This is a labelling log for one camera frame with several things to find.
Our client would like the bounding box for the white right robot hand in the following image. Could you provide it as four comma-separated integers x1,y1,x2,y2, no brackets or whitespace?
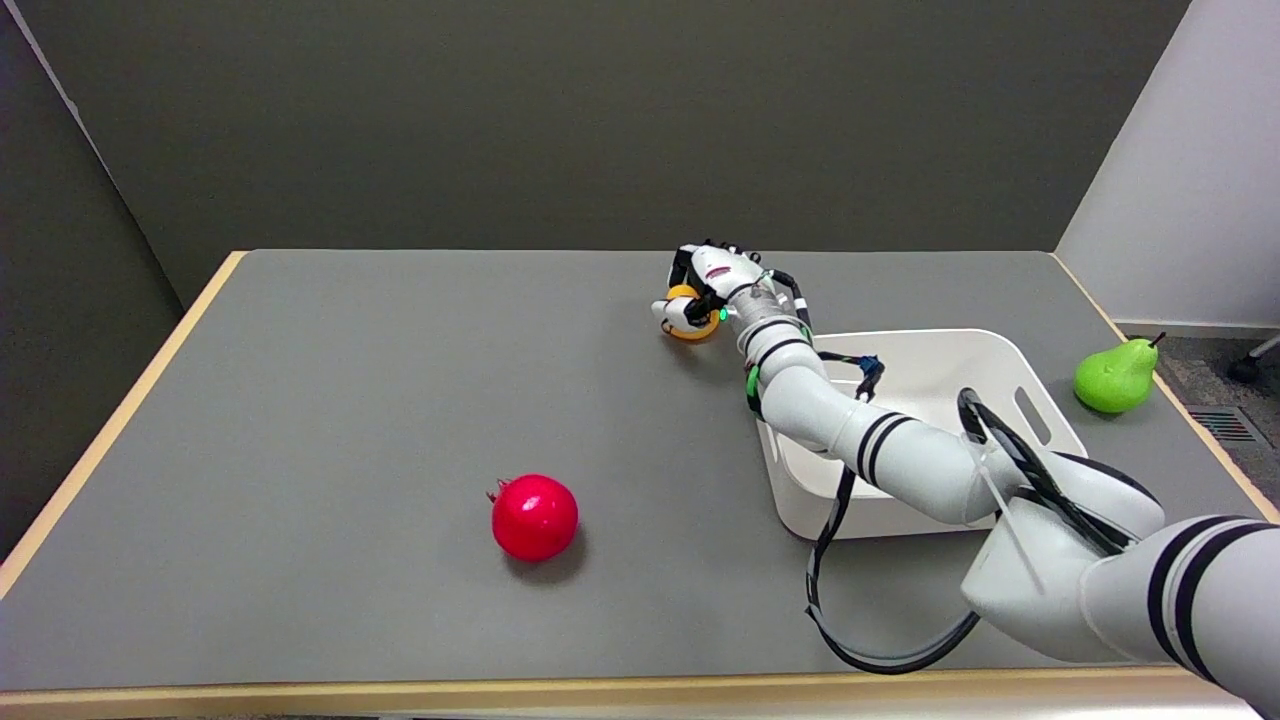
651,241,776,335

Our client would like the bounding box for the yellow rubber duck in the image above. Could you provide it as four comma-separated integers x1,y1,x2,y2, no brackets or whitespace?
660,284,722,343

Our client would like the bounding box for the white plastic bin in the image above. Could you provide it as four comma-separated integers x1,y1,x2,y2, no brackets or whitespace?
755,328,1089,541

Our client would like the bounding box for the red pomegranate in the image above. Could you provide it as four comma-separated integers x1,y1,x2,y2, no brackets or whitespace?
486,474,580,562

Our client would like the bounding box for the green pear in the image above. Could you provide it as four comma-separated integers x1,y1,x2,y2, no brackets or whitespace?
1074,333,1167,414

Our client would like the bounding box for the floor vent grille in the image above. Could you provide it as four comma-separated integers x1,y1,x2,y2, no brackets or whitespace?
1188,406,1277,449

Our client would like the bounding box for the black chair caster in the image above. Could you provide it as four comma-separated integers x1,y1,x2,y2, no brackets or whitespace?
1227,335,1280,385

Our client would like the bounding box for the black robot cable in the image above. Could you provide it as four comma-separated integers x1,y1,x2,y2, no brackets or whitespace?
745,268,1136,676

